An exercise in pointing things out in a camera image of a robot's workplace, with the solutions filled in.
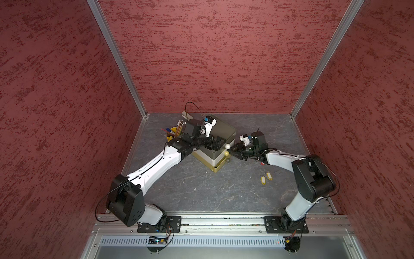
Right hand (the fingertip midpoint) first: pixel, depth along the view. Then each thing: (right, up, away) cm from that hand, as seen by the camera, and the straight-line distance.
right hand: (227, 153), depth 89 cm
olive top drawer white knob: (-1, +5, -8) cm, 9 cm away
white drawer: (-7, -4, -6) cm, 10 cm away
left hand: (-6, +7, -9) cm, 14 cm away
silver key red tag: (+14, -2, -18) cm, 23 cm away
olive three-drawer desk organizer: (-4, +14, -3) cm, 15 cm away
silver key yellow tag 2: (+20, -16, 0) cm, 26 cm away
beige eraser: (-29, +24, +28) cm, 47 cm away
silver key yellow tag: (+24, -13, +1) cm, 27 cm away
